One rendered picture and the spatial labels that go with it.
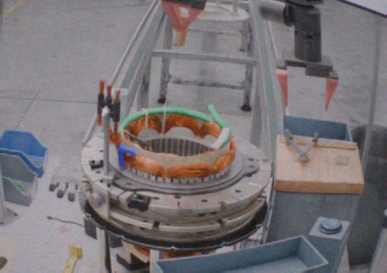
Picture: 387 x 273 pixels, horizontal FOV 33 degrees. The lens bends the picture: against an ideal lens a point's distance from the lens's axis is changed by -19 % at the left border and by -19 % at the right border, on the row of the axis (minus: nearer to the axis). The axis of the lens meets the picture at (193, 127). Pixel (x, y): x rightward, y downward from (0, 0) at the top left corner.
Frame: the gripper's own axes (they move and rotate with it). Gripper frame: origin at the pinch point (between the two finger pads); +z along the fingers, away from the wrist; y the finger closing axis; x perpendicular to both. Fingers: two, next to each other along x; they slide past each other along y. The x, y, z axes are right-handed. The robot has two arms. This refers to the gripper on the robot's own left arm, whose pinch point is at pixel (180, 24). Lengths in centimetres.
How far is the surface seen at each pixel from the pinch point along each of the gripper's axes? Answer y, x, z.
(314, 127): -24, 29, 36
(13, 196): -5, -38, 64
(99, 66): -291, -82, 264
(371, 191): -96, 77, 127
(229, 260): 29.8, 15.3, 17.3
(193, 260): 32.1, 10.1, 15.8
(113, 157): 10.5, -6.4, 21.4
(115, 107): 12.4, -6.3, 8.5
